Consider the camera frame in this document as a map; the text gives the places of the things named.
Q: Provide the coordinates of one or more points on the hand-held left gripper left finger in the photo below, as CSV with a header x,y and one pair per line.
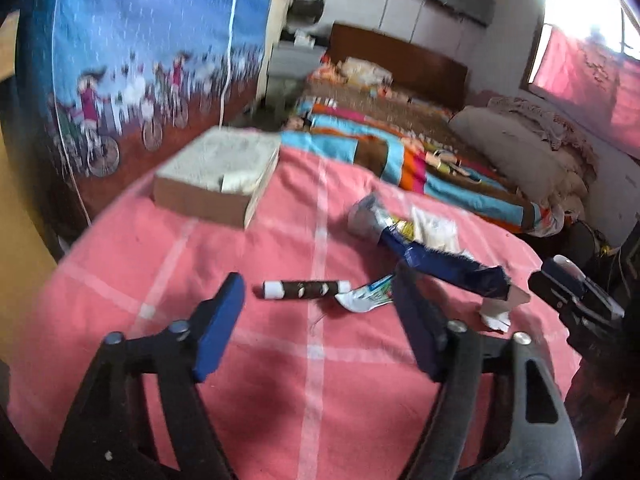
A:
x,y
220,325

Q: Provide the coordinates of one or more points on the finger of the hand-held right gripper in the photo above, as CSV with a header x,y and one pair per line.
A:
x,y
562,285

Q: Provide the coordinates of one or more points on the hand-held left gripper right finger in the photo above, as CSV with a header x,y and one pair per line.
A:
x,y
420,325

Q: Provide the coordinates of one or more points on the brown white candy roll wrapper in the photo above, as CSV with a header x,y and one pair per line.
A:
x,y
305,289

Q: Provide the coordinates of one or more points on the yellow snack packet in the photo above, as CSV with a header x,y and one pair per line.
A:
x,y
401,226

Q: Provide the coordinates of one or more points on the white blue torn wrapper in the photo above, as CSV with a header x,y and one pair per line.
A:
x,y
365,297

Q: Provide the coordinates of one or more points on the dark blue snack wrapper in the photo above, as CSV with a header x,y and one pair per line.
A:
x,y
450,270

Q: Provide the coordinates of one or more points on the white paper scrap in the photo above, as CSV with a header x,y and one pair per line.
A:
x,y
497,312

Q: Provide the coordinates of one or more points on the clear plastic bag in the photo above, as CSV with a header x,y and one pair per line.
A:
x,y
435,230

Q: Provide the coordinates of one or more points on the beige folded quilt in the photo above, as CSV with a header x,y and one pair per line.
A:
x,y
570,175

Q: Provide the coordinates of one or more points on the silver crumpled wrapper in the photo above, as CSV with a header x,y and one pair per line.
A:
x,y
370,215

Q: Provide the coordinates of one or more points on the beige pillow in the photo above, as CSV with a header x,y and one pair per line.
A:
x,y
505,145

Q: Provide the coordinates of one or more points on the brown tissue box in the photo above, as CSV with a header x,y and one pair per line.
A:
x,y
215,160

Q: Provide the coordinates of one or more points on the colourful striped blanket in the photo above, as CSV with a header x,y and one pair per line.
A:
x,y
340,140

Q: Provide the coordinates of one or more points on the pink curtain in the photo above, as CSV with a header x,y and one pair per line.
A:
x,y
580,80

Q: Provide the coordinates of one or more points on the brown patterned bedsheet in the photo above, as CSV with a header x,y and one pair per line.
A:
x,y
400,120

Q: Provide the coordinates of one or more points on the cream crumpled cloth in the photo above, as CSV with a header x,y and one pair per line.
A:
x,y
365,71

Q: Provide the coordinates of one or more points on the brown wooden headboard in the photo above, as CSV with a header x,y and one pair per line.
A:
x,y
400,57

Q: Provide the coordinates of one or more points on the white nightstand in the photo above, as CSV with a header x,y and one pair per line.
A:
x,y
295,65

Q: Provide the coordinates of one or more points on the cream cabinet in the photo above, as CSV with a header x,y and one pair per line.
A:
x,y
277,30

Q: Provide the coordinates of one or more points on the blue printed fabric wardrobe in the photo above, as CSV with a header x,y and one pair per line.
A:
x,y
150,20

